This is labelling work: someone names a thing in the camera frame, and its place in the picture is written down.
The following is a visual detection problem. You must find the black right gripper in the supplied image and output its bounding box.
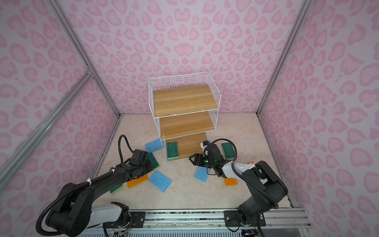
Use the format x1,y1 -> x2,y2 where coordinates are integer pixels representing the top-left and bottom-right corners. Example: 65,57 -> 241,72
188,153 -> 217,168

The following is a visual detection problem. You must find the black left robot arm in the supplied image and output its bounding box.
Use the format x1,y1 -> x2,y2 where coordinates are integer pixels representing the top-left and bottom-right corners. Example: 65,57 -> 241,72
36,149 -> 154,237

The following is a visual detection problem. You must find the orange sponge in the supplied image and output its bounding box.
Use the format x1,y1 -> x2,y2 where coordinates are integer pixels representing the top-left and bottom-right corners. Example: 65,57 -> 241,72
222,162 -> 255,186
127,174 -> 148,188

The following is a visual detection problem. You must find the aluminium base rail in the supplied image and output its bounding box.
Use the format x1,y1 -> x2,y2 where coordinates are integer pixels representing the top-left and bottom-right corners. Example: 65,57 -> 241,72
80,208 -> 315,237

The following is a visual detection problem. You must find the white wire wooden shelf rack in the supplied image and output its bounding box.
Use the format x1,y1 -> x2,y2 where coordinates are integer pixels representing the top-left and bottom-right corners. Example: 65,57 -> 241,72
148,72 -> 222,162

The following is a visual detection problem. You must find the blue sponge lower left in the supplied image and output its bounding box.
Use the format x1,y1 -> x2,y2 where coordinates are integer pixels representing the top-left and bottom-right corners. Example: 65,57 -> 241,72
149,171 -> 172,192

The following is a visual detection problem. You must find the orange sponge right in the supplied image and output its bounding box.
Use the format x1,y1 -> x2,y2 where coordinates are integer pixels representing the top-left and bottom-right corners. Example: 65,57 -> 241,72
222,162 -> 255,186

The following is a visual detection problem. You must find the green sponge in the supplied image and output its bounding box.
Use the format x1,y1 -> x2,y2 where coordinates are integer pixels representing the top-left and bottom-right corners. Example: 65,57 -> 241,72
149,153 -> 159,170
110,184 -> 123,193
222,142 -> 235,160
167,142 -> 179,161

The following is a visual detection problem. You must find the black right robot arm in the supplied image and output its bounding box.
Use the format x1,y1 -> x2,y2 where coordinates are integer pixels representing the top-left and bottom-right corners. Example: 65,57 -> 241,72
189,138 -> 288,231

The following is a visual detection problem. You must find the orange sponge lower left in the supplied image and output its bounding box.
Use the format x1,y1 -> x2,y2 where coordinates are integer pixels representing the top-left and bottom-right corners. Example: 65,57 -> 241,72
127,174 -> 148,188

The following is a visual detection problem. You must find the blue sponge near shelf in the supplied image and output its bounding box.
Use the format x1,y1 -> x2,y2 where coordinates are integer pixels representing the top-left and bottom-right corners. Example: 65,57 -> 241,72
145,139 -> 164,153

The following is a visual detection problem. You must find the blue sponge centre right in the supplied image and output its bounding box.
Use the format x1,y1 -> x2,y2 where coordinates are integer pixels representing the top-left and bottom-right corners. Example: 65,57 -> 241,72
194,166 -> 209,183

